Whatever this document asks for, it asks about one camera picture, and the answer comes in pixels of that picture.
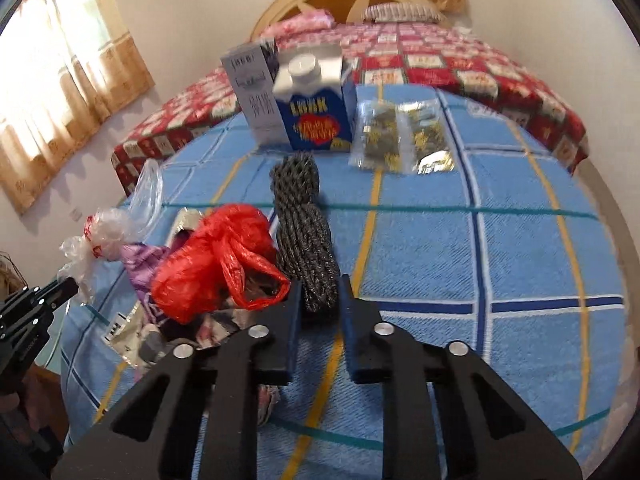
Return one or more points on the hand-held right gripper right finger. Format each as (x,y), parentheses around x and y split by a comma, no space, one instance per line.
(362,350)

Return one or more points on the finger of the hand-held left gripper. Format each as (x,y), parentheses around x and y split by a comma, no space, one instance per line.
(20,317)
(55,292)

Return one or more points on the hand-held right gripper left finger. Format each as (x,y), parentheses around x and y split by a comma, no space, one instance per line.
(280,350)

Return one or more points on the clear plastic bag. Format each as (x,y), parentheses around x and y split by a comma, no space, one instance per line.
(107,230)

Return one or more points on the purple foil wrapper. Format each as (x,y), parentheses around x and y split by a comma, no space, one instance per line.
(140,265)

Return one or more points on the red plastic bag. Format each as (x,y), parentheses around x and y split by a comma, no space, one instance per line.
(210,260)

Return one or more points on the silver foil wrapper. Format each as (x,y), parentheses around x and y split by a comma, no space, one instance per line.
(122,332)

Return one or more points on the blue checked tablecloth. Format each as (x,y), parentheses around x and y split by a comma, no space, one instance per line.
(500,240)

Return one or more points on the clear sachet with gold print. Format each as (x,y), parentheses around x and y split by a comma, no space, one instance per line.
(430,135)
(377,135)

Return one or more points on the blue carton with white cap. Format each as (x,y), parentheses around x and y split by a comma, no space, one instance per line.
(310,120)

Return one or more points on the tall white carton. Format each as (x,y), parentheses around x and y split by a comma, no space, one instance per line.
(255,105)

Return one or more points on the bed with red quilt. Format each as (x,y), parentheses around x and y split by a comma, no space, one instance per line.
(500,70)

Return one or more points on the pink floral pillow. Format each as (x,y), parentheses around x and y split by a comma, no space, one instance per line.
(305,22)

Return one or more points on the striped pillow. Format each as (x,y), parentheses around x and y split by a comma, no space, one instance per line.
(405,11)

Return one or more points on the cream wooden headboard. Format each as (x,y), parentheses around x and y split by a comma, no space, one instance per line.
(320,0)

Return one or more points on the white wall socket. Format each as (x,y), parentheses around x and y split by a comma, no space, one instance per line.
(75,213)

